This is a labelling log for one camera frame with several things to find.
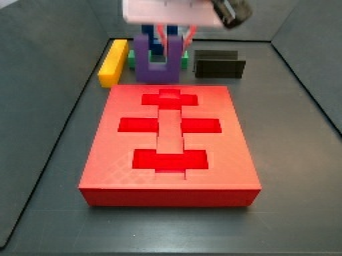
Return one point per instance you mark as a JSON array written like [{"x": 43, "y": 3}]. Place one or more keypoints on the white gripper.
[{"x": 171, "y": 12}]

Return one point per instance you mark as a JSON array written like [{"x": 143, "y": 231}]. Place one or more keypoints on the purple U-shaped block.
[{"x": 158, "y": 73}]

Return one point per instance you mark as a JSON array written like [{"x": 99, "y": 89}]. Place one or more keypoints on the red slotted board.
[{"x": 170, "y": 149}]

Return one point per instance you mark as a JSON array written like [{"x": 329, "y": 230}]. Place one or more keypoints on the blue U-shaped block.
[{"x": 154, "y": 43}]

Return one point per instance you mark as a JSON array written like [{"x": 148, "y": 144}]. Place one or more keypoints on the green zigzag block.
[{"x": 155, "y": 58}]

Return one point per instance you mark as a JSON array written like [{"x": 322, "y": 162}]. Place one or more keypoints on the yellow long bar block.
[{"x": 112, "y": 64}]

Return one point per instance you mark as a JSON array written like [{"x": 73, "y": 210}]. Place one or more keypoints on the black camera box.
[{"x": 232, "y": 12}]

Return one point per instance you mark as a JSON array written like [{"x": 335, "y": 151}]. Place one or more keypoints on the black angle bracket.
[{"x": 218, "y": 64}]

